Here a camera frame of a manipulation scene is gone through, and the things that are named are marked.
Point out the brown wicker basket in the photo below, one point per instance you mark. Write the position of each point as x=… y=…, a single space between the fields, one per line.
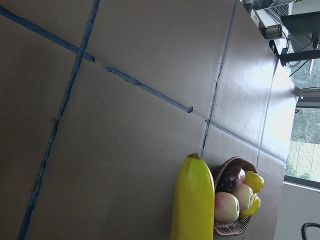
x=238 y=226

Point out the dark purple fruit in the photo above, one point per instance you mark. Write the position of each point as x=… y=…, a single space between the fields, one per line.
x=231 y=179

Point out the yellow star fruit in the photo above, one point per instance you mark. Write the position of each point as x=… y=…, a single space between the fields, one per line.
x=254 y=181

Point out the yellow lemon fruit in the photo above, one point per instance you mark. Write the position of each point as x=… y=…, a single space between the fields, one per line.
x=253 y=209

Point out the small metal cup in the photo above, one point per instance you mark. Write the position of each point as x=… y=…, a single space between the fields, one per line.
x=273 y=32

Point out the black monitor screen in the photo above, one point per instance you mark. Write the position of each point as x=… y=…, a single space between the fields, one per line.
x=304 y=34

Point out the grey office chair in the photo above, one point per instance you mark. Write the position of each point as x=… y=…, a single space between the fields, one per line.
x=309 y=231

